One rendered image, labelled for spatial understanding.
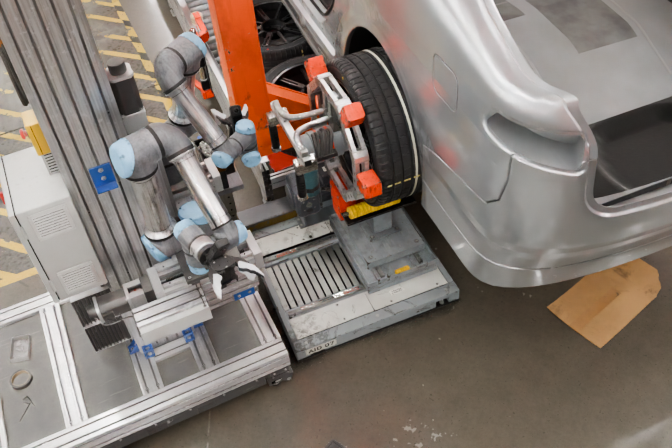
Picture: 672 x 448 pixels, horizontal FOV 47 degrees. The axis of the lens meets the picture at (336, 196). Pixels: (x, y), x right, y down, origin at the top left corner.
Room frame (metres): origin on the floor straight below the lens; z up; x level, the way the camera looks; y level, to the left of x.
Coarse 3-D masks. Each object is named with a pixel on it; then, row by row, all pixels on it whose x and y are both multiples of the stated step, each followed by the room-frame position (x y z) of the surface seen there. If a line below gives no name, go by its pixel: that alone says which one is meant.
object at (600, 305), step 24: (624, 264) 2.33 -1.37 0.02; (648, 264) 2.30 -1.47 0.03; (576, 288) 2.22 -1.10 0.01; (600, 288) 2.20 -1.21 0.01; (624, 288) 2.19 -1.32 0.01; (648, 288) 2.18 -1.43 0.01; (552, 312) 2.09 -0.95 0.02; (576, 312) 2.08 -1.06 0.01; (600, 312) 2.07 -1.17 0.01; (624, 312) 2.06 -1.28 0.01; (600, 336) 1.94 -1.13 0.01
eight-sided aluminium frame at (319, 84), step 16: (320, 80) 2.57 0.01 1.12; (320, 96) 2.73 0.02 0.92; (336, 112) 2.39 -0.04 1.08; (352, 128) 2.36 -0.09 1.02; (352, 144) 2.28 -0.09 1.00; (336, 160) 2.61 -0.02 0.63; (352, 160) 2.26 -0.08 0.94; (368, 160) 2.26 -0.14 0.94; (336, 176) 2.52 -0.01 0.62; (352, 192) 2.30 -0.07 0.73
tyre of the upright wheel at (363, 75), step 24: (336, 72) 2.61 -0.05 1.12; (360, 72) 2.52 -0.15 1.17; (384, 72) 2.51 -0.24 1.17; (360, 96) 2.40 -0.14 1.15; (384, 96) 2.40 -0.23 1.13; (384, 120) 2.32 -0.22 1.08; (384, 144) 2.26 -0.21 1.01; (408, 144) 2.28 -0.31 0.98; (384, 168) 2.22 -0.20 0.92; (408, 168) 2.25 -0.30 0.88; (384, 192) 2.22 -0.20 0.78; (408, 192) 2.30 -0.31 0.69
